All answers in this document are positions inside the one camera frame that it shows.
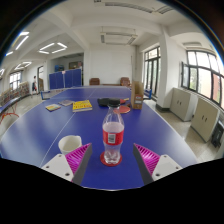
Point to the dark-framed glass door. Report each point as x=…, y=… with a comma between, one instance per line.
x=152, y=73

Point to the clear red-labelled water bottle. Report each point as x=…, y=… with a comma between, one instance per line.
x=113, y=133

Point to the person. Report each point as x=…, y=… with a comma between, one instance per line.
x=34, y=85

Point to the yellow book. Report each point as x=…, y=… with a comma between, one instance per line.
x=82, y=106

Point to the folded blue table tennis tables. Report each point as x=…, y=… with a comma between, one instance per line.
x=65, y=79

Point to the blue table with red legs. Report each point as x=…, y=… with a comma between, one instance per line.
x=7, y=108

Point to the brown cardboard box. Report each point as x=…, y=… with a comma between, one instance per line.
x=137, y=95

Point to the ceiling air conditioner unit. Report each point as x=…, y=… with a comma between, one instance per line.
x=118, y=38

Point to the white two-door cabinet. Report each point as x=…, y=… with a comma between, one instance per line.
x=204, y=120
x=181, y=104

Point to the group of ceiling lights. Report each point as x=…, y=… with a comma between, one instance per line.
x=59, y=50

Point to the black bin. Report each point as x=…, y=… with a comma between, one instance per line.
x=218, y=133

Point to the white cup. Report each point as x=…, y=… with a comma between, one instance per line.
x=69, y=144

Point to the dark-framed large window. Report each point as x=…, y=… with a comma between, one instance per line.
x=204, y=78

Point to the brown chair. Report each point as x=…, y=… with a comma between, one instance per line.
x=125, y=81
x=94, y=81

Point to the red table tennis paddle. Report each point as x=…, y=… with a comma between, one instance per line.
x=125, y=109

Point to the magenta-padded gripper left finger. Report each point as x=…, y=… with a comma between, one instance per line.
x=61, y=165

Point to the small yellow-blue booklet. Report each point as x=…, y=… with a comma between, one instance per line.
x=53, y=107

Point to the thin grey booklet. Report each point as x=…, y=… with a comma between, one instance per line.
x=66, y=102

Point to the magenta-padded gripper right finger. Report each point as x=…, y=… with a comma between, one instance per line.
x=165, y=166

